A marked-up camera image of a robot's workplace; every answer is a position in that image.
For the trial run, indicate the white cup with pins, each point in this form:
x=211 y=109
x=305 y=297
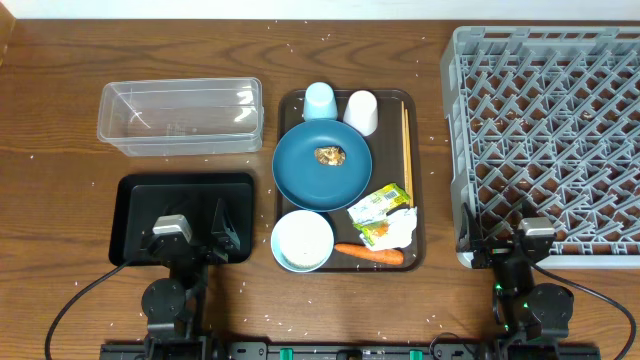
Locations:
x=361 y=112

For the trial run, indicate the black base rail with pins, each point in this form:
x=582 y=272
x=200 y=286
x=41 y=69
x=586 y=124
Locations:
x=263 y=351

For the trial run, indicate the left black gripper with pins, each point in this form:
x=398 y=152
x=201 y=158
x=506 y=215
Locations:
x=228 y=234

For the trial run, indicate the brown mushroom food scrap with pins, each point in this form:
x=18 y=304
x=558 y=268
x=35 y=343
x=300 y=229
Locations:
x=330 y=155

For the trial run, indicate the light blue cup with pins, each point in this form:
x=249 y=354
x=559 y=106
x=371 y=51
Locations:
x=319 y=102

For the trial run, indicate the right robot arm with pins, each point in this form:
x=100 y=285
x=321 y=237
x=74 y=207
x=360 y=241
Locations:
x=535 y=316

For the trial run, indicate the clear plastic container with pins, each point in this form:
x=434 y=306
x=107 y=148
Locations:
x=182 y=117

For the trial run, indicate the orange carrot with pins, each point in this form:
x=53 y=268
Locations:
x=390 y=256

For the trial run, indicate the wooden chopstick right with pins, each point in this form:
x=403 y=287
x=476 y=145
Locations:
x=411 y=202

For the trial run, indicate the black plastic tray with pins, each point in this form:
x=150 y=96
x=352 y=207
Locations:
x=141 y=199

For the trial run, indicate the crumpled white wrapper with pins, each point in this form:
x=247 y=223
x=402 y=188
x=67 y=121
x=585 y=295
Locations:
x=395 y=231

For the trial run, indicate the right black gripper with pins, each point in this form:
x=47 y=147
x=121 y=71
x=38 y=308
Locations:
x=471 y=240

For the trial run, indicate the dark brown serving tray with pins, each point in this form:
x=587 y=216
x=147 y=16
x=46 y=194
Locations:
x=386 y=147

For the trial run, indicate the grey dishwasher rack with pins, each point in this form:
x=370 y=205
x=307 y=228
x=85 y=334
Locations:
x=547 y=116

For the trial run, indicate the wooden chopstick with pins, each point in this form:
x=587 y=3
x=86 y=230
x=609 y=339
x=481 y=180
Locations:
x=411 y=202
x=404 y=145

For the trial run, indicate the light blue bowl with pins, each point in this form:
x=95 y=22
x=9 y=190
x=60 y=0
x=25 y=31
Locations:
x=302 y=241

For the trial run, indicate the dark blue plate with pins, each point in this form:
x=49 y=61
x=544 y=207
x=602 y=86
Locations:
x=307 y=183

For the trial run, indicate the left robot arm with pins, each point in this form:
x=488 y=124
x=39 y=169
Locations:
x=174 y=306

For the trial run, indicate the wooden chopstick left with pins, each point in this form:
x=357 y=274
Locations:
x=404 y=145

